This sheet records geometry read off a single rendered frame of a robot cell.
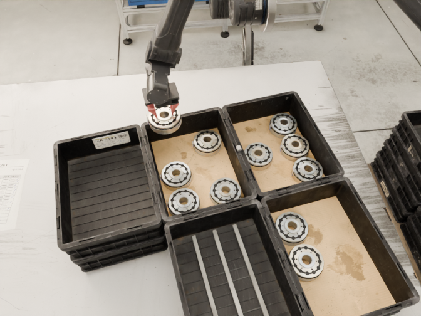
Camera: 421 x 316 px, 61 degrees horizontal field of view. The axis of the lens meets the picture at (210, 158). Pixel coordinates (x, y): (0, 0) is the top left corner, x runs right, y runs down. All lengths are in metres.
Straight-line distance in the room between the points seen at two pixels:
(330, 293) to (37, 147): 1.24
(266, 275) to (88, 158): 0.74
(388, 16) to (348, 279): 2.97
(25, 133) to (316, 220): 1.24
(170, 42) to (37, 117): 0.99
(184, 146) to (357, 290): 0.74
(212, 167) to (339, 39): 2.32
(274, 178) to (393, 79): 2.02
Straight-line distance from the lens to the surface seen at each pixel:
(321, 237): 1.19
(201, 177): 1.25
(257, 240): 1.15
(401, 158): 2.03
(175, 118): 1.13
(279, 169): 1.29
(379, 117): 2.79
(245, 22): 1.43
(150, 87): 0.94
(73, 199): 1.29
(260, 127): 1.39
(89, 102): 1.74
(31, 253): 1.40
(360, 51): 3.30
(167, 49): 0.94
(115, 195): 1.25
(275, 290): 1.11
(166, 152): 1.31
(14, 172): 1.61
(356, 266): 1.19
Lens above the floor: 1.89
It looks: 55 degrees down
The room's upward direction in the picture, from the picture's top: straight up
